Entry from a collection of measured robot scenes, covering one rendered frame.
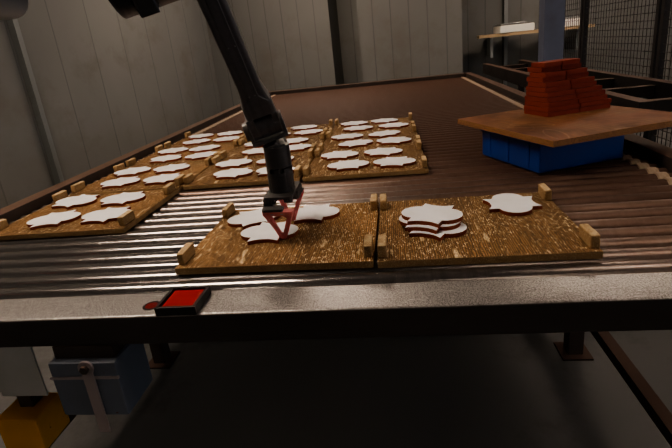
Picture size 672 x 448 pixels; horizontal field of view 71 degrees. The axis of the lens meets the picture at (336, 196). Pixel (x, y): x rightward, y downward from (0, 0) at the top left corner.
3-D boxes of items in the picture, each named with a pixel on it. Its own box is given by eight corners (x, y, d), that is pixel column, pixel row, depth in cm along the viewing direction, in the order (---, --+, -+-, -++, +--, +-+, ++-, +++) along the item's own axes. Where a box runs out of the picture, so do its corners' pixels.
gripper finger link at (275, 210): (266, 243, 103) (259, 204, 100) (274, 229, 110) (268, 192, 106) (296, 242, 102) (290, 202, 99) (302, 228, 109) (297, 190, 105)
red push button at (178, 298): (194, 312, 83) (192, 305, 82) (162, 313, 83) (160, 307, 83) (206, 295, 88) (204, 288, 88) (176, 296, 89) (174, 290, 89)
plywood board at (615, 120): (700, 121, 135) (701, 115, 135) (552, 147, 124) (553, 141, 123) (573, 105, 181) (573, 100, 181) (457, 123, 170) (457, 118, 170)
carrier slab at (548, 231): (603, 259, 85) (603, 251, 85) (377, 268, 90) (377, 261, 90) (543, 197, 118) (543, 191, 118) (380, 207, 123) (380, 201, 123)
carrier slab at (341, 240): (373, 268, 91) (372, 260, 90) (175, 275, 97) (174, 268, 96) (379, 207, 124) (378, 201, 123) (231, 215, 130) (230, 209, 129)
